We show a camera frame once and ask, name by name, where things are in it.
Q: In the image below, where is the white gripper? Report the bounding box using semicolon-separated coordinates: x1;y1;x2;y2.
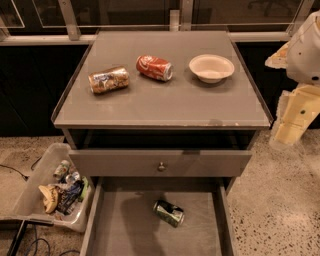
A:
265;10;320;145

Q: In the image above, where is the green soda can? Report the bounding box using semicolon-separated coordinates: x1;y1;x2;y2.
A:
153;200;185;228

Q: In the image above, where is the red soda can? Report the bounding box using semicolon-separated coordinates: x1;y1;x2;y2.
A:
136;55;173;82

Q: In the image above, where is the grey drawer cabinet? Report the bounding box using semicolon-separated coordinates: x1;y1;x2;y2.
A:
52;31;271;187

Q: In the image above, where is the round metal drawer knob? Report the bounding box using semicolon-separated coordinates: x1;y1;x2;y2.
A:
157;162;166;172

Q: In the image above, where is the grey top drawer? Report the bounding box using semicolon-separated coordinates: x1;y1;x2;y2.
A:
69;149;252;177

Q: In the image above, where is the grey drawer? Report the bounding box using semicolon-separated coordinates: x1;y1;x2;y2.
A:
80;177;238;256
69;149;252;177

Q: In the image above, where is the gold brown can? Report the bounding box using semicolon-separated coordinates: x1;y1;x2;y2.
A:
88;66;129;94

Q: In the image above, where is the grey middle drawer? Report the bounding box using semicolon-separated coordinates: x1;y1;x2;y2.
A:
80;177;238;256

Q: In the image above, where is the silver can in bin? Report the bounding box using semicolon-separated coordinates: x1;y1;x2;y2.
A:
65;172;81;184

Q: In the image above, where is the white can in bin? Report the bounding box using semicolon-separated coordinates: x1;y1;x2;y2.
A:
53;160;70;179

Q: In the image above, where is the white paper bowl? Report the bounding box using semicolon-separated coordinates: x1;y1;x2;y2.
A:
189;54;235;84

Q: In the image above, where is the green item in bin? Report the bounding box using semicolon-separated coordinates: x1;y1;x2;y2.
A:
79;176;89;202

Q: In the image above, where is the dark snack bag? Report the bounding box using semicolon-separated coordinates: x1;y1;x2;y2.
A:
57;181;84;215

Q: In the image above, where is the clear plastic bin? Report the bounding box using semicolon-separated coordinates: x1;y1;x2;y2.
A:
3;143;94;233

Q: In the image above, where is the tan crumpled wrapper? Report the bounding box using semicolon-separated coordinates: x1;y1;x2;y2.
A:
39;185;59;214

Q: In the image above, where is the black bar on floor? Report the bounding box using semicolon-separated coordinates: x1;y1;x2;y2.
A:
6;220;28;256

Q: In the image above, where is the metal window frame rail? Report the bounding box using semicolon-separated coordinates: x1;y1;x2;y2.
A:
0;0;320;46

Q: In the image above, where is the black cable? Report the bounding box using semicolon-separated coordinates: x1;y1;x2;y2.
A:
0;156;43;182

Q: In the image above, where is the blue cable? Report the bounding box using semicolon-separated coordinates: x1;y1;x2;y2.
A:
25;224;52;256

